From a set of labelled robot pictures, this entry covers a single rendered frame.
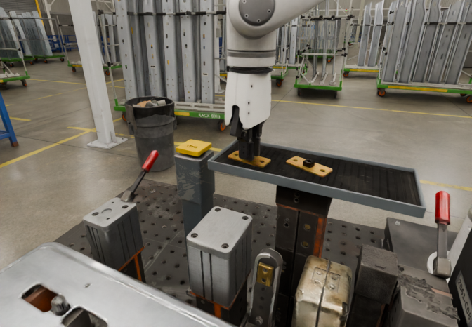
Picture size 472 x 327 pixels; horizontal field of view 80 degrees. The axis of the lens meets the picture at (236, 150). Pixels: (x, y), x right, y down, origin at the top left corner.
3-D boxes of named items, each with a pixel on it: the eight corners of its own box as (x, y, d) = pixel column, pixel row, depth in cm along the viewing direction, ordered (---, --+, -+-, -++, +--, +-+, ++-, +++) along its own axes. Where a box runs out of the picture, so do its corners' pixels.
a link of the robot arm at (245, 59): (244, 47, 54) (244, 63, 55) (217, 50, 47) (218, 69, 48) (284, 49, 50) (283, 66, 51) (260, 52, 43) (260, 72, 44)
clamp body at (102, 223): (105, 337, 69) (70, 219, 55) (137, 300, 79) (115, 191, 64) (133, 354, 66) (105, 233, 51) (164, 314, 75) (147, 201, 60)
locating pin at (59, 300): (53, 318, 44) (46, 299, 43) (64, 307, 46) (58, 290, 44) (61, 323, 43) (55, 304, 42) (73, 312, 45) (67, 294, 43)
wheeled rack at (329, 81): (340, 100, 588) (354, 6, 517) (292, 96, 619) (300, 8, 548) (341, 84, 753) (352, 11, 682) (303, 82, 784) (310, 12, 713)
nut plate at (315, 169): (284, 163, 55) (285, 157, 55) (296, 156, 58) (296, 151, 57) (322, 177, 50) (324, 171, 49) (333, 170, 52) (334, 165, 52)
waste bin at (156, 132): (123, 170, 298) (110, 104, 269) (153, 151, 344) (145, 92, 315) (162, 179, 282) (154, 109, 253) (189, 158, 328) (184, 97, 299)
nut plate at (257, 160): (226, 157, 57) (226, 152, 57) (237, 151, 60) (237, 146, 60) (263, 168, 53) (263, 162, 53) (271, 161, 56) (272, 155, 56)
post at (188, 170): (185, 294, 81) (171, 156, 63) (199, 275, 87) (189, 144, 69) (208, 304, 78) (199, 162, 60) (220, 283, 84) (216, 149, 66)
